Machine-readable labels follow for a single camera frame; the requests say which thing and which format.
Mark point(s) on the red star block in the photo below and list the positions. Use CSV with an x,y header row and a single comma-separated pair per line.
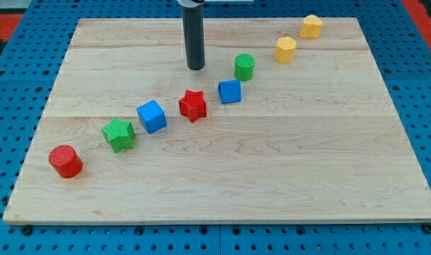
x,y
193,105

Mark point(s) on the blue cube block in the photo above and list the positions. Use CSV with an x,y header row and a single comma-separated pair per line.
x,y
151,116
230,91

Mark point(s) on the yellow hexagon block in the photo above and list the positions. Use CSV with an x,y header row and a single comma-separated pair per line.
x,y
285,48

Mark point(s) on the yellow heart block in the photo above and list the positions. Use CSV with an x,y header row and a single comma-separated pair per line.
x,y
311,27

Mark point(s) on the green star block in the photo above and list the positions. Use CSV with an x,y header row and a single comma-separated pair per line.
x,y
119,134

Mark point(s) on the red cylinder block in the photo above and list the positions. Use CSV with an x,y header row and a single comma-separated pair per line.
x,y
65,161

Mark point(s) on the black cylindrical pointer rod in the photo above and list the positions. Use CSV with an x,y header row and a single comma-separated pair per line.
x,y
193,28

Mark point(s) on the blue cube block right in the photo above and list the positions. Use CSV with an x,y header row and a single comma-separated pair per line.
x,y
230,91

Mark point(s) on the green cylinder block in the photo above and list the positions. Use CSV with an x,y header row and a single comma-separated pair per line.
x,y
244,65

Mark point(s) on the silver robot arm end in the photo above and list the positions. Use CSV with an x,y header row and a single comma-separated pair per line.
x,y
190,3

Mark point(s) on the light wooden board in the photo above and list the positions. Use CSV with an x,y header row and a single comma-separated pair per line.
x,y
315,141

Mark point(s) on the blue cube block left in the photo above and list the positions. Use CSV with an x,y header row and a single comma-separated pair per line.
x,y
151,116

